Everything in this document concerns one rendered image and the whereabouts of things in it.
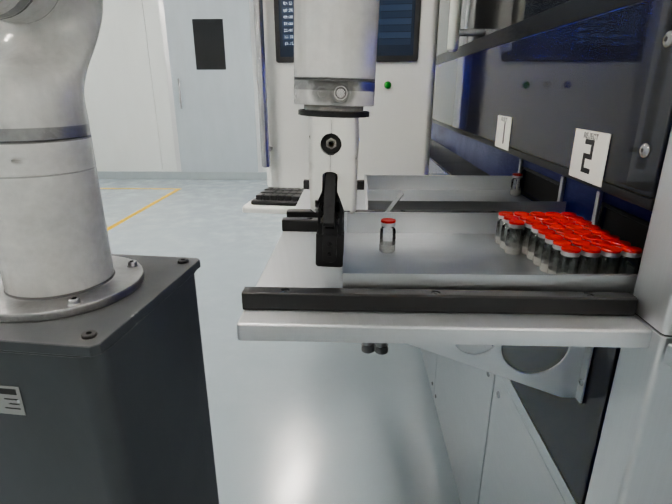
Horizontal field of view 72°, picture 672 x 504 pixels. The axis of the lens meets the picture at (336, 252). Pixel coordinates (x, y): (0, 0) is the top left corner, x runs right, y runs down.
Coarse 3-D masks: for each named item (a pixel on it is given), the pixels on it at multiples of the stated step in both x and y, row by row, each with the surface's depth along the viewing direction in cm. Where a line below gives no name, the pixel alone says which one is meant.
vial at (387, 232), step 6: (384, 228) 64; (390, 228) 63; (384, 234) 63; (390, 234) 63; (384, 240) 64; (390, 240) 64; (384, 246) 64; (390, 246) 64; (384, 252) 64; (390, 252) 64
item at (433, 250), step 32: (352, 224) 73; (416, 224) 73; (448, 224) 73; (480, 224) 73; (352, 256) 63; (384, 256) 63; (416, 256) 63; (448, 256) 63; (480, 256) 63; (512, 256) 63; (384, 288) 49; (416, 288) 49; (448, 288) 49; (480, 288) 49; (512, 288) 49; (544, 288) 49; (576, 288) 48; (608, 288) 48
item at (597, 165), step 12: (576, 132) 59; (588, 132) 56; (600, 132) 54; (576, 144) 59; (588, 144) 56; (600, 144) 54; (576, 156) 59; (600, 156) 54; (576, 168) 59; (588, 168) 56; (600, 168) 53; (588, 180) 56; (600, 180) 53
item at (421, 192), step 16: (368, 176) 105; (384, 176) 105; (400, 176) 105; (416, 176) 104; (432, 176) 104; (448, 176) 104; (464, 176) 104; (480, 176) 104; (496, 176) 104; (368, 192) 87; (384, 192) 103; (416, 192) 103; (432, 192) 103; (448, 192) 103; (464, 192) 103; (480, 192) 103; (496, 192) 103; (368, 208) 81; (384, 208) 81; (400, 208) 81; (416, 208) 81; (432, 208) 81; (448, 208) 81; (464, 208) 80; (480, 208) 80; (496, 208) 80; (512, 208) 80; (528, 208) 80; (544, 208) 80; (560, 208) 80
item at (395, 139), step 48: (288, 0) 127; (384, 0) 123; (432, 0) 122; (288, 48) 131; (384, 48) 127; (432, 48) 126; (288, 96) 135; (384, 96) 131; (432, 96) 130; (288, 144) 140; (384, 144) 136
